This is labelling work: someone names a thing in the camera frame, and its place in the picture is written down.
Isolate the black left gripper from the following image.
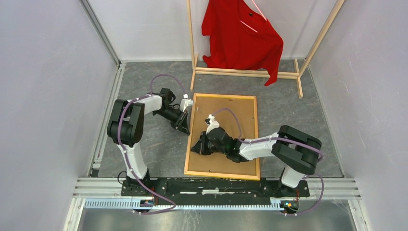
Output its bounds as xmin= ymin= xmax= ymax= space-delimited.
xmin=153 ymin=107 xmax=190 ymax=136

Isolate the yellow wooden picture frame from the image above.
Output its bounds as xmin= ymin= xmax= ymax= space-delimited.
xmin=184 ymin=93 xmax=261 ymax=181

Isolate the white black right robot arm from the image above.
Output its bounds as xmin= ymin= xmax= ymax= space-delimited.
xmin=191 ymin=125 xmax=324 ymax=196

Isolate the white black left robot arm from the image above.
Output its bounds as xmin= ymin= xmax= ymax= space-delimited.
xmin=107 ymin=88 xmax=194 ymax=196

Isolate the wooden clothes rack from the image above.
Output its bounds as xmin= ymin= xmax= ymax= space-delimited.
xmin=186 ymin=0 xmax=345 ymax=99

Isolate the red t-shirt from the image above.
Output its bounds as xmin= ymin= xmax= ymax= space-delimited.
xmin=202 ymin=0 xmax=284 ymax=86

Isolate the pink clothes hanger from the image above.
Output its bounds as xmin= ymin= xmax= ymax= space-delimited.
xmin=238 ymin=0 xmax=268 ymax=33

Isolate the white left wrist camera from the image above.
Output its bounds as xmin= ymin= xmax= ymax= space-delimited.
xmin=180 ymin=94 xmax=194 ymax=112

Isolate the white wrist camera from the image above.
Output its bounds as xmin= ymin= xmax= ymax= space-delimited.
xmin=205 ymin=114 xmax=219 ymax=134
xmin=180 ymin=94 xmax=194 ymax=112

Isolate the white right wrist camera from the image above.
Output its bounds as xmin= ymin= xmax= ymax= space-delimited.
xmin=205 ymin=114 xmax=219 ymax=134

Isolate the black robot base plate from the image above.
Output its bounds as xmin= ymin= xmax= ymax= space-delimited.
xmin=121 ymin=177 xmax=310 ymax=206

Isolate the grey slotted cable duct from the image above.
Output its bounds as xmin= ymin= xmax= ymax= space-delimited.
xmin=84 ymin=198 xmax=296 ymax=211

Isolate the aluminium rail frame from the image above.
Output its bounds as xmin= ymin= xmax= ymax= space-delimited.
xmin=63 ymin=0 xmax=372 ymax=231

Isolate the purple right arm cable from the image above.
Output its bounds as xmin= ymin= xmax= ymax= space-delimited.
xmin=208 ymin=107 xmax=325 ymax=216

